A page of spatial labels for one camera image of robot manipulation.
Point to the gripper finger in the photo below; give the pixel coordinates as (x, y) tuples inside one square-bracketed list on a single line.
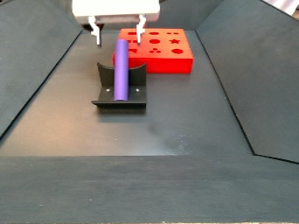
[(95, 32), (141, 28)]

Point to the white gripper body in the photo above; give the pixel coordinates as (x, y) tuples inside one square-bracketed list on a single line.
[(115, 11)]

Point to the purple cylinder peg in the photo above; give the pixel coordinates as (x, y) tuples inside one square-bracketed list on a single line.
[(122, 70)]

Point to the red shape-sorter block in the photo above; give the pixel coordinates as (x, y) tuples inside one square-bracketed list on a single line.
[(165, 50)]

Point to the black curved cradle stand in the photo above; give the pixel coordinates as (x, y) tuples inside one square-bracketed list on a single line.
[(137, 88)]

